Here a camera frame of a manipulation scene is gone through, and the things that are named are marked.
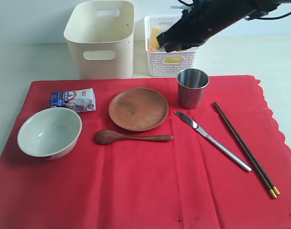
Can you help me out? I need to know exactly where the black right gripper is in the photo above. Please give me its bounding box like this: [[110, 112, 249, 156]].
[[156, 0, 257, 52]]

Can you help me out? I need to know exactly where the yellow lemon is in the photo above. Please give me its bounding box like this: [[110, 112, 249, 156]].
[[164, 58, 183, 63]]

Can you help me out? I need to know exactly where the yellow cheese wedge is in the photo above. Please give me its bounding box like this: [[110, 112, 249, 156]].
[[148, 28, 161, 48]]

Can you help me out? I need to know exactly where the fried chicken piece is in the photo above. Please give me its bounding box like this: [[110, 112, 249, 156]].
[[148, 46, 159, 52]]

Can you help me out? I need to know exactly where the stainless steel cup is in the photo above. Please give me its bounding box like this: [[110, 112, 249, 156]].
[[176, 68, 209, 109]]

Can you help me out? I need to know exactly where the round wooden plate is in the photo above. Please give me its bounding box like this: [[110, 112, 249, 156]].
[[108, 87, 169, 132]]

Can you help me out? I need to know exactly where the blue white milk carton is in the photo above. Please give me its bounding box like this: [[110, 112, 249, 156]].
[[49, 88, 96, 113]]

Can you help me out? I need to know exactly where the dark wooden spoon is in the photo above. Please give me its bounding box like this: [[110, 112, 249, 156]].
[[94, 129, 174, 145]]

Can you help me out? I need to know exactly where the pale green ceramic bowl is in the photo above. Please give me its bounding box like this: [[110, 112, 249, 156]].
[[17, 107, 83, 160]]

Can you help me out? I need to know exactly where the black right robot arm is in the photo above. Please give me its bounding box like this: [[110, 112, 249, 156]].
[[156, 0, 291, 52]]

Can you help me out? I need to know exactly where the white perforated plastic basket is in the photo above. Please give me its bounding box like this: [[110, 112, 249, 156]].
[[144, 15, 198, 77]]

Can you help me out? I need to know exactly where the cream plastic bin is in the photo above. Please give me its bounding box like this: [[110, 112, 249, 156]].
[[64, 0, 135, 79]]

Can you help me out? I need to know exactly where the stainless steel table knife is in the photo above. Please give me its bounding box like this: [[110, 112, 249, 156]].
[[174, 111, 252, 172]]

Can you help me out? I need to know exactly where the red tablecloth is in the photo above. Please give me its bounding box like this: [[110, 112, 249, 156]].
[[0, 75, 291, 229]]

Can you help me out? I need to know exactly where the brown chopstick upper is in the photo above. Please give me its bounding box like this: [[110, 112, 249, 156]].
[[214, 102, 281, 196]]

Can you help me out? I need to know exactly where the brown chopstick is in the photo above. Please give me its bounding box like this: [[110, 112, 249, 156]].
[[214, 102, 281, 196], [212, 103, 278, 199]]

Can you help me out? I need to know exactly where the brown chopstick lower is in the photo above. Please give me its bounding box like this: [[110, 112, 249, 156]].
[[212, 103, 278, 199]]

